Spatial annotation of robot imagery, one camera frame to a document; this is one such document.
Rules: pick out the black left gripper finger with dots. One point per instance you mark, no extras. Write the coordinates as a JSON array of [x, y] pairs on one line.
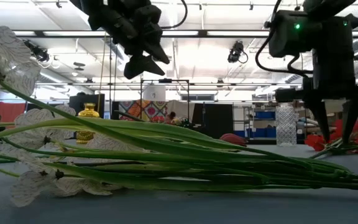
[[140, 66], [158, 53]]

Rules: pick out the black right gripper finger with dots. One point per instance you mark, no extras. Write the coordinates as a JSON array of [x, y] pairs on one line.
[[320, 115], [353, 115]]

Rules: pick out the large white veined flower bunch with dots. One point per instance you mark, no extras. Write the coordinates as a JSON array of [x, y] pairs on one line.
[[166, 147]]

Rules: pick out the red tulip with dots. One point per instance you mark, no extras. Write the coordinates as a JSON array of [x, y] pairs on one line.
[[233, 139]]

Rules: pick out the black background robot arm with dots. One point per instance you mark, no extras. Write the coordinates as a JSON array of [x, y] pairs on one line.
[[186, 123]]

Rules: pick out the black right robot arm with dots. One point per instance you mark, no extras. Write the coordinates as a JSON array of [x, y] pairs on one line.
[[328, 6]]

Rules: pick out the clear crystal glass vase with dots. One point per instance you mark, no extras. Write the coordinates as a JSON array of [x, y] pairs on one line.
[[286, 124]]

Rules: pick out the yellow glass vase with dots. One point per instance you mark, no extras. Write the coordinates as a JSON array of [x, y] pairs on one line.
[[88, 112]]

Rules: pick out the grey padded roll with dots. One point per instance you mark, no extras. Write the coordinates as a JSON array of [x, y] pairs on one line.
[[306, 122]]

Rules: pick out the white cylinder shade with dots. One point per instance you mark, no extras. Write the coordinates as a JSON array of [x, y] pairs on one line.
[[154, 93]]

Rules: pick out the colourful patchwork quilt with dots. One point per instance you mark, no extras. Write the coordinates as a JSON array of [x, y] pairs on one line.
[[149, 110]]

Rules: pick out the small blue storage bin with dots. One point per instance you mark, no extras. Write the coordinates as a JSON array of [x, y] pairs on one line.
[[264, 115]]

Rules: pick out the wide blue storage bin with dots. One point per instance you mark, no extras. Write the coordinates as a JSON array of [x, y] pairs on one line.
[[266, 132]]

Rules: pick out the black monitor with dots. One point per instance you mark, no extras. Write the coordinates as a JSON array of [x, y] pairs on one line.
[[81, 101]]

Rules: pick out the black ceiling spot lamp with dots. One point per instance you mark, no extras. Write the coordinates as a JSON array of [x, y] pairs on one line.
[[39, 53]]

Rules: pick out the black panel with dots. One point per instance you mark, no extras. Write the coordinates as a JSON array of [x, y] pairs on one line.
[[213, 121]]

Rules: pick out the black metal frame stand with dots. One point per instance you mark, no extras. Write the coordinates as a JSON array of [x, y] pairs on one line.
[[165, 80]]

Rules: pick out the black overhead frame bar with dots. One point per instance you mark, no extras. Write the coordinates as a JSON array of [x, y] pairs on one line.
[[202, 33]]

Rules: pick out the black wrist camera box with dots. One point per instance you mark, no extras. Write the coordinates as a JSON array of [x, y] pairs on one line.
[[291, 34]]

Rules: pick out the black hanging overhead camera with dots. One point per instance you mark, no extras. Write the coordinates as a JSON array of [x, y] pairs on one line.
[[236, 51]]

